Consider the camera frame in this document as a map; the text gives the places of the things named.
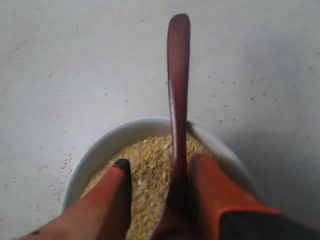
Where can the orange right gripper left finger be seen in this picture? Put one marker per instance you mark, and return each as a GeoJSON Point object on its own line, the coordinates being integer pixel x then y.
{"type": "Point", "coordinates": [103, 214]}

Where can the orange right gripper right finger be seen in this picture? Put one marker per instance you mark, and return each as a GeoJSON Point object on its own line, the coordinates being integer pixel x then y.
{"type": "Point", "coordinates": [228, 212]}

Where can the brown wooden spoon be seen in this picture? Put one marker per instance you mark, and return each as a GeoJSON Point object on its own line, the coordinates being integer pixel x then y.
{"type": "Point", "coordinates": [177, 220]}

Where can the yellow crumbly grain mixture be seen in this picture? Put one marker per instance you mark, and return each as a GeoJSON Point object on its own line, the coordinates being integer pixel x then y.
{"type": "Point", "coordinates": [151, 170]}

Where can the white ceramic bowl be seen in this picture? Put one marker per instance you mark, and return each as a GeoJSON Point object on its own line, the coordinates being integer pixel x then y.
{"type": "Point", "coordinates": [198, 141]}

